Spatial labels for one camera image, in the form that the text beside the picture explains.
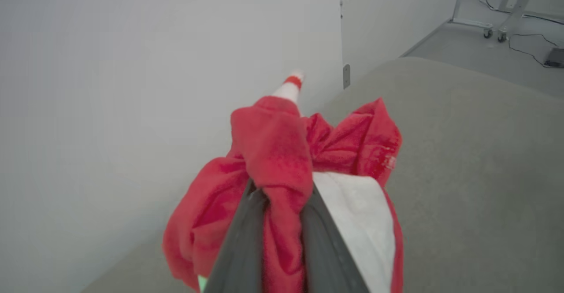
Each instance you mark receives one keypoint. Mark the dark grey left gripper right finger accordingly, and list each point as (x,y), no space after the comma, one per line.
(326,257)

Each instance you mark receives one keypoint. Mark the grey metal wheeled stand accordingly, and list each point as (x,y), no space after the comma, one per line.
(513,13)

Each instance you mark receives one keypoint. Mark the grey wall plate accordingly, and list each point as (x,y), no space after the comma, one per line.
(346,76)

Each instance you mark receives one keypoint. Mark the black floor box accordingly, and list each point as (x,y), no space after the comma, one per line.
(556,58)

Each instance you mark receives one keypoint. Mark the red garment with white trim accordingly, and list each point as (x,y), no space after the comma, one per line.
(273,152)

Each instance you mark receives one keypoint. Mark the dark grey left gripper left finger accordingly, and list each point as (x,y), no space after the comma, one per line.
(240,249)

